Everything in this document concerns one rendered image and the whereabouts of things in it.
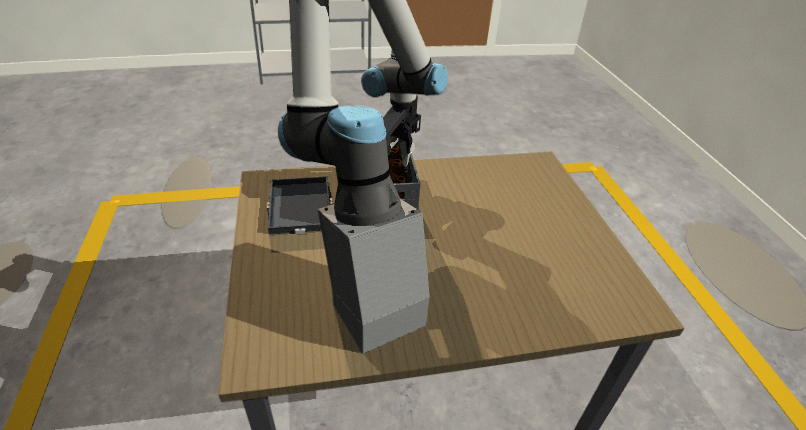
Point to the black divided crate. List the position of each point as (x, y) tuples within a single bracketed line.
[(412, 188)]

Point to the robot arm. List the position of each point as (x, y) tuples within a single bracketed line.
[(355, 140)]

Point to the brown glass bottle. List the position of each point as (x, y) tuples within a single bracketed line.
[(401, 179), (397, 171), (395, 154)]

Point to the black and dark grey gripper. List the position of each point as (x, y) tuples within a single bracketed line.
[(402, 131)]

